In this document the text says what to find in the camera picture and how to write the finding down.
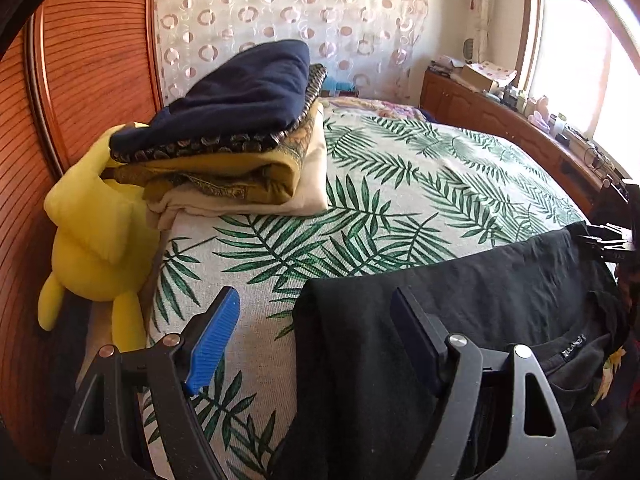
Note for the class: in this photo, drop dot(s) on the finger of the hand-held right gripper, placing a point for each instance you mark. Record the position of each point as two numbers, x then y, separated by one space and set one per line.
600 242

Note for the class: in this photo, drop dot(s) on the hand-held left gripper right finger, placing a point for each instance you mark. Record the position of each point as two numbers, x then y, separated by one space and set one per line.
417 332

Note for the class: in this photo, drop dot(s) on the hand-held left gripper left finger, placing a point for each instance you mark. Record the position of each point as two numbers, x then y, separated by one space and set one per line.
215 340

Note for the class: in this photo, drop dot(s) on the black printed t-shirt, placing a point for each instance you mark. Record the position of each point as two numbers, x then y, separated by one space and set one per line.
360 360

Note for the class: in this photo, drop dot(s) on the white bottle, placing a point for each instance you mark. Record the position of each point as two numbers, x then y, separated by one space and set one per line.
556 124

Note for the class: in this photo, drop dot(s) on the pale pink figurine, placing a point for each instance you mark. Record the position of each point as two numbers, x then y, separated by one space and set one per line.
540 112

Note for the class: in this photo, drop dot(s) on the bed with palm-leaf sheet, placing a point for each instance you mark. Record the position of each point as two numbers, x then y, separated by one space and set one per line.
400 185

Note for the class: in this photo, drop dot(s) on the long wooden cabinet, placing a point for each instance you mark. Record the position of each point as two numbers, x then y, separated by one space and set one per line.
475 110

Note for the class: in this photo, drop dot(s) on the yellow plush toy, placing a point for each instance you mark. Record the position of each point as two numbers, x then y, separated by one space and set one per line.
85 210

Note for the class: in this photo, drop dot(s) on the dark patterned folded garment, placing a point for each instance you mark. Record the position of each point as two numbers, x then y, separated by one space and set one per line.
200 147

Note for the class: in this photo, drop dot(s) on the cardboard box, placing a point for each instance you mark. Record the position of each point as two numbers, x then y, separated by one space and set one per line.
475 79

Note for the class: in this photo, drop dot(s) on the floral blanket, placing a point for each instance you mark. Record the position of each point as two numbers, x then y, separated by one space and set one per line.
380 107

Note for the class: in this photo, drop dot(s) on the small desk fan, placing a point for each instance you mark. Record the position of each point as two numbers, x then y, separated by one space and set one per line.
468 48

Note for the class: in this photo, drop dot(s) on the blue box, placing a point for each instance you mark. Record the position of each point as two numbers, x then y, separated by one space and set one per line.
345 87

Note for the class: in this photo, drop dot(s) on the white tied window curtain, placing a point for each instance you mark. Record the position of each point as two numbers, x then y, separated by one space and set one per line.
482 10

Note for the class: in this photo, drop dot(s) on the wooden louvered wardrobe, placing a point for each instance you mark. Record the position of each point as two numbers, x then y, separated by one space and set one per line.
90 60

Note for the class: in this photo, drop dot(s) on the circle pattern sheer curtain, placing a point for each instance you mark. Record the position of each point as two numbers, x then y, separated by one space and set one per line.
300 5

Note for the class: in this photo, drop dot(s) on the wooden frame window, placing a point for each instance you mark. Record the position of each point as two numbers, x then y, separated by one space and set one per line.
575 60

